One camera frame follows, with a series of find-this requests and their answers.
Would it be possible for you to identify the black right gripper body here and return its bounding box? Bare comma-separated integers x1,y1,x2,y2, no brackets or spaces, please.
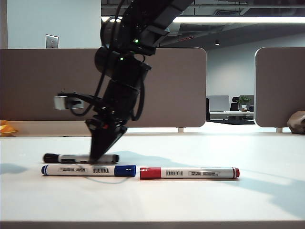
85,104,132,135

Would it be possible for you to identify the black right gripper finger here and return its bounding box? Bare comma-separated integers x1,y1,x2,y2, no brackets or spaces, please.
89,128,125,163

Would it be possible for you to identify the blue whiteboard marker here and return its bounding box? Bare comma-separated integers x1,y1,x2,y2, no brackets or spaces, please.
41,164,137,177

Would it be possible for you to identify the black whiteboard marker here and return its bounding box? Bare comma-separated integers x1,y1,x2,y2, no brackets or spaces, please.
42,153,120,164

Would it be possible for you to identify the red whiteboard marker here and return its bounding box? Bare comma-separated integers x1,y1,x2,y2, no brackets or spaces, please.
139,167,241,180

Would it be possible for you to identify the brown desk divider panel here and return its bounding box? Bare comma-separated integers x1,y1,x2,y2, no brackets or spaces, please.
254,47,305,128
0,48,207,129

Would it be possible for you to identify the orange yellow object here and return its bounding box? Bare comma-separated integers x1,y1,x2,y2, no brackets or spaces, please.
0,120,19,138

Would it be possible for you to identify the grey desk partition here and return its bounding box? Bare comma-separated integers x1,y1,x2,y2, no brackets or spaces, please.
238,95,254,112
206,95,229,112

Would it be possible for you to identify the white office desk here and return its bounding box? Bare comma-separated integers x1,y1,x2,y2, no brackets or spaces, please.
209,111,254,121

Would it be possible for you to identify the black office chair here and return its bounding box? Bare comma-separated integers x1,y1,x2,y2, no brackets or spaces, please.
229,96,240,112

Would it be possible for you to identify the small potted green plant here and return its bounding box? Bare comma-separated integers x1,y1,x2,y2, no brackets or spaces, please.
238,95,251,112

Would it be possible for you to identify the brown lumpy object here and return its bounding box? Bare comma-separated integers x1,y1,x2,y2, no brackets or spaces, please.
287,110,305,134

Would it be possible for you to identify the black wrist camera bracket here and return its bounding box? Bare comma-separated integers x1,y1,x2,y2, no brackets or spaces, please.
61,90,105,103

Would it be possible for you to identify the black camera cable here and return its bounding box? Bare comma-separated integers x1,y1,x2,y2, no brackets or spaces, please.
70,42,115,117

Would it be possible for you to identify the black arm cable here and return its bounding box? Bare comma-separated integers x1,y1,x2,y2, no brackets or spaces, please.
130,54,146,121

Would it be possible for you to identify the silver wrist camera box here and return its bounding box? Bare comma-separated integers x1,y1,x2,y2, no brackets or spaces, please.
53,94,84,110

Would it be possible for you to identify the metal wall plate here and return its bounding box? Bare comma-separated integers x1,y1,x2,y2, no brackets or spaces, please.
45,34,60,50

